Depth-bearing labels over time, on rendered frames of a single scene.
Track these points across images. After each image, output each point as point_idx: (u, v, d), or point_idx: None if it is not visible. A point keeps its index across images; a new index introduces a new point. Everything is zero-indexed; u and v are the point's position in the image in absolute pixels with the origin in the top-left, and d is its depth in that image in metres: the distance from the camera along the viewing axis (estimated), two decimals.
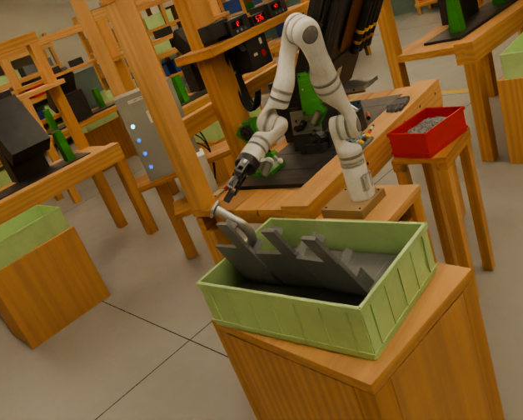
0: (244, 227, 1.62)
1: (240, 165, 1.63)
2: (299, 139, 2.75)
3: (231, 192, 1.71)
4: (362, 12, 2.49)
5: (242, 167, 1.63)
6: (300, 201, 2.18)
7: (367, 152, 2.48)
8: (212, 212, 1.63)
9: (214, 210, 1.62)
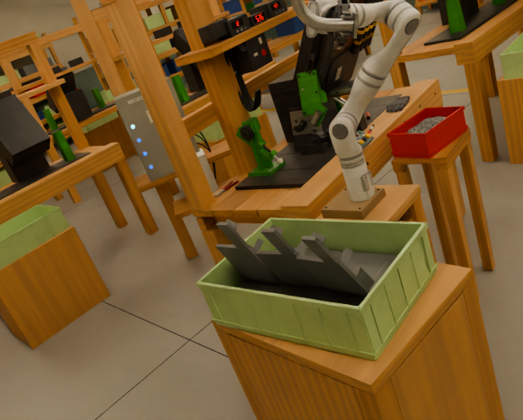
0: (309, 25, 1.25)
1: (342, 45, 1.33)
2: (299, 139, 2.75)
3: None
4: None
5: (338, 45, 1.33)
6: (300, 201, 2.18)
7: (367, 152, 2.48)
8: (356, 25, 1.25)
9: (352, 30, 1.26)
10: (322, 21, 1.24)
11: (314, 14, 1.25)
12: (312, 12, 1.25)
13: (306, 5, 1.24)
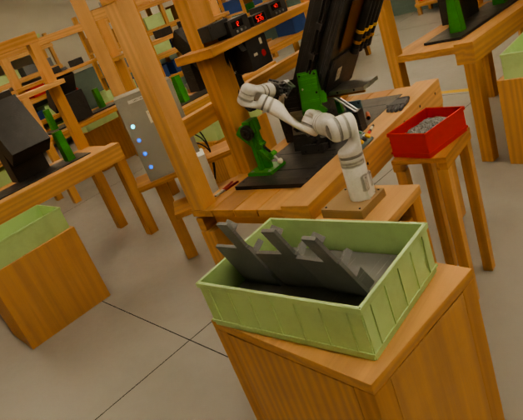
0: None
1: (273, 80, 2.59)
2: (299, 139, 2.75)
3: (286, 89, 2.60)
4: (362, 12, 2.49)
5: None
6: (300, 201, 2.18)
7: (367, 152, 2.48)
8: (291, 83, 2.62)
9: (288, 82, 2.62)
10: None
11: (282, 102, 2.65)
12: (283, 103, 2.66)
13: None
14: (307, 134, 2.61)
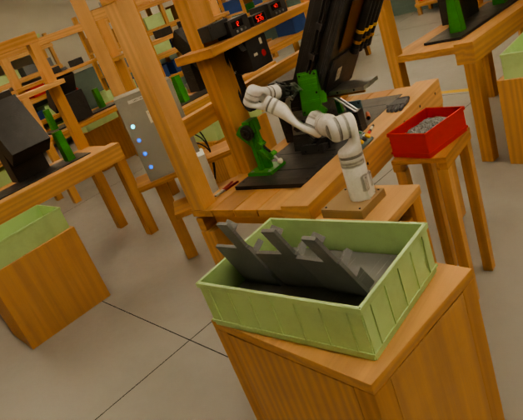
0: None
1: (281, 82, 2.62)
2: (299, 139, 2.75)
3: (292, 92, 2.63)
4: (362, 12, 2.49)
5: (280, 84, 2.63)
6: (300, 201, 2.18)
7: (367, 152, 2.48)
8: (297, 86, 2.65)
9: (295, 85, 2.65)
10: None
11: (289, 104, 2.69)
12: (290, 105, 2.69)
13: (291, 110, 2.70)
14: (312, 137, 2.63)
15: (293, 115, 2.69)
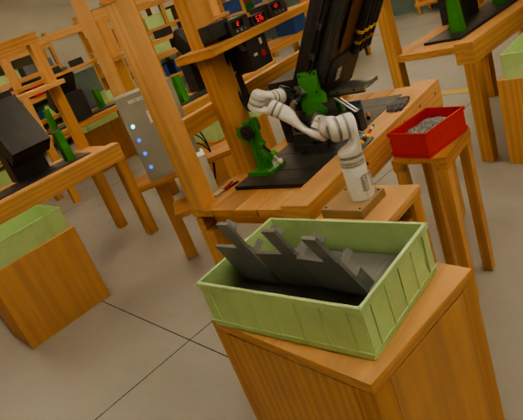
0: None
1: (285, 87, 2.61)
2: (299, 139, 2.75)
3: (296, 95, 2.62)
4: (362, 12, 2.49)
5: (284, 88, 2.62)
6: (300, 201, 2.18)
7: (367, 152, 2.48)
8: (301, 90, 2.64)
9: (299, 89, 2.64)
10: None
11: (293, 108, 2.67)
12: (294, 109, 2.68)
13: None
14: (317, 140, 2.62)
15: None
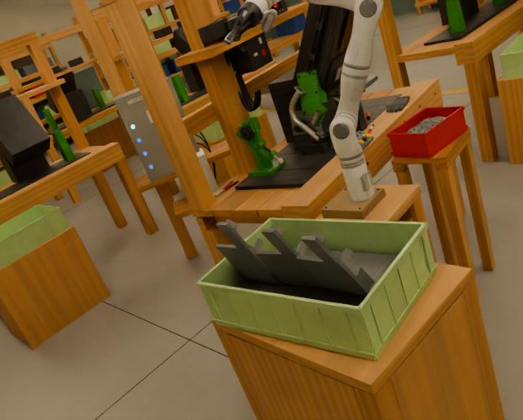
0: None
1: (238, 20, 1.63)
2: (299, 139, 2.75)
3: (232, 35, 1.65)
4: None
5: (241, 22, 1.63)
6: (300, 201, 2.18)
7: (367, 152, 2.48)
8: (301, 90, 2.64)
9: (299, 89, 2.64)
10: (296, 103, 2.68)
11: (293, 108, 2.68)
12: (294, 109, 2.68)
13: (295, 114, 2.69)
14: (317, 140, 2.62)
15: (297, 119, 2.68)
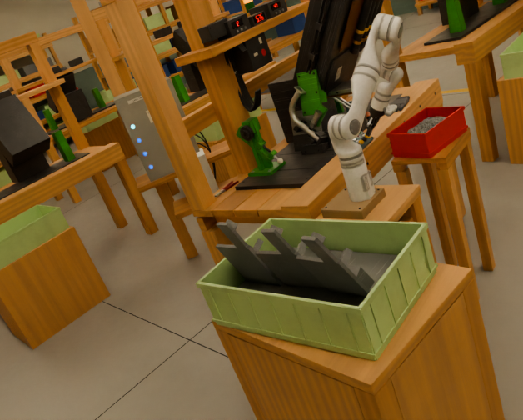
0: None
1: (366, 127, 2.45)
2: (299, 139, 2.75)
3: (370, 129, 2.50)
4: (362, 12, 2.49)
5: (369, 127, 2.45)
6: (300, 201, 2.18)
7: (367, 152, 2.48)
8: (301, 90, 2.64)
9: (299, 89, 2.64)
10: (296, 103, 2.68)
11: (293, 108, 2.68)
12: (294, 109, 2.68)
13: (295, 114, 2.69)
14: (317, 140, 2.62)
15: (297, 119, 2.68)
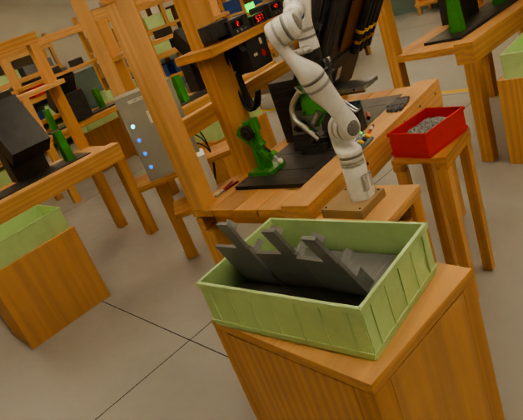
0: None
1: None
2: (299, 139, 2.75)
3: (327, 75, 2.07)
4: (362, 12, 2.49)
5: None
6: (300, 201, 2.18)
7: (367, 152, 2.48)
8: (301, 90, 2.64)
9: (299, 89, 2.64)
10: (296, 103, 2.68)
11: (293, 108, 2.68)
12: (294, 109, 2.68)
13: (295, 114, 2.69)
14: (317, 140, 2.62)
15: (297, 119, 2.68)
